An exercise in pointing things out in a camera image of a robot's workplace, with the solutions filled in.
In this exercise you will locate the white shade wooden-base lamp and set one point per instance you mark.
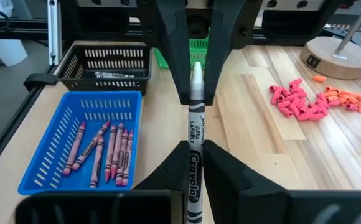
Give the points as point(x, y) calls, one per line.
point(330, 62)

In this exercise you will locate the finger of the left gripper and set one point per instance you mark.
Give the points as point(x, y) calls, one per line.
point(174, 46)
point(221, 46)

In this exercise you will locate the white crayon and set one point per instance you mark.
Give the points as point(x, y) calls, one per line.
point(196, 130)
point(115, 74)

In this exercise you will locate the green slotted plastic basket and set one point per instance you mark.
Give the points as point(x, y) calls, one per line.
point(197, 53)

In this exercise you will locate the pink pencil-top eraser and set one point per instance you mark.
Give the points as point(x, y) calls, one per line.
point(295, 82)
point(273, 88)
point(334, 102)
point(283, 104)
point(323, 109)
point(275, 98)
point(294, 97)
point(285, 112)
point(317, 117)
point(284, 92)
point(305, 116)

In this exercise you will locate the blue slotted plastic basket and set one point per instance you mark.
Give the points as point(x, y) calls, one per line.
point(77, 183)

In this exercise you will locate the pink crayon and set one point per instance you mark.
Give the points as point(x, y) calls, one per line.
point(118, 146)
point(90, 146)
point(128, 158)
point(75, 146)
point(97, 161)
point(110, 152)
point(122, 161)

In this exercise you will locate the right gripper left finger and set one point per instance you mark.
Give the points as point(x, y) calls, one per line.
point(171, 180)

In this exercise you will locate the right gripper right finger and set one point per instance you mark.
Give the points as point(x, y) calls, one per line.
point(230, 193)

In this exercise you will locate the black aluminium table frame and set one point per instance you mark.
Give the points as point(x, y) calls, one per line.
point(40, 81)

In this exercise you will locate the black slotted plastic basket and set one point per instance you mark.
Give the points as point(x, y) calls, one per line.
point(118, 91)

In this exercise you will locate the white plastic container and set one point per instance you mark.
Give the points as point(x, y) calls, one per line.
point(3, 53)

